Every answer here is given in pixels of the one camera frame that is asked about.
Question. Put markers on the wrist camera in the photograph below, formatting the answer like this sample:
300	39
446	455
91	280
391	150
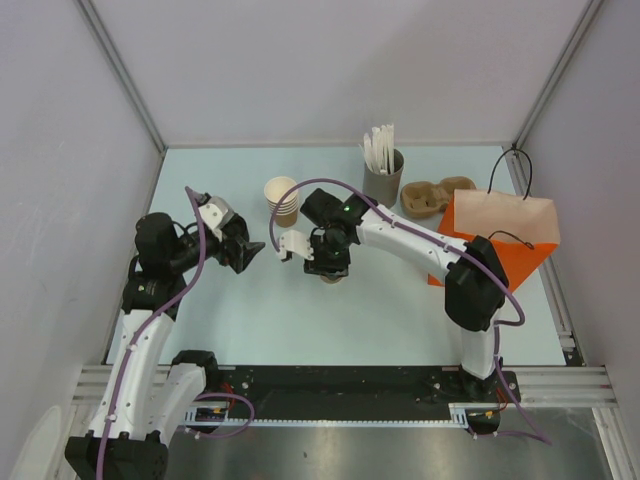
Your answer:
293	242
216	213

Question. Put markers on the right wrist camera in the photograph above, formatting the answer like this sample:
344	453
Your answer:
293	242

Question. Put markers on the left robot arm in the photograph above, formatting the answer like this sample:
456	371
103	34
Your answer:
130	434

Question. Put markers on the grey cylindrical holder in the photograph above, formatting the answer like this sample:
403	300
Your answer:
384	188

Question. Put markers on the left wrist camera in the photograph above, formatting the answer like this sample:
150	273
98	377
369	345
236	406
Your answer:
216	213

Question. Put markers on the remaining cardboard cup carrier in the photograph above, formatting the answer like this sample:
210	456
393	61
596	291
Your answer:
424	199

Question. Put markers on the orange paper bag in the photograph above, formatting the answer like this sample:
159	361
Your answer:
523	229

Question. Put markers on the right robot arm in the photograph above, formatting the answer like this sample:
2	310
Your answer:
470	271

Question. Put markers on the single brown paper cup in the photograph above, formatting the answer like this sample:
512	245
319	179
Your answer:
332	278

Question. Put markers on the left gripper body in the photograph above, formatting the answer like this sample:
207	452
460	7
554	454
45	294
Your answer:
233	259

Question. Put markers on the white slotted cable duct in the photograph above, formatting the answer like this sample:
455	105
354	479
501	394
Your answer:
457	416

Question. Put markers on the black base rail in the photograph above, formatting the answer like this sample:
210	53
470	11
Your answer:
361	392

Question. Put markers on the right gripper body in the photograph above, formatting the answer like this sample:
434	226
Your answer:
330	255

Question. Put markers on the stack of brown paper cups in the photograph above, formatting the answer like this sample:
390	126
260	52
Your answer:
286	206

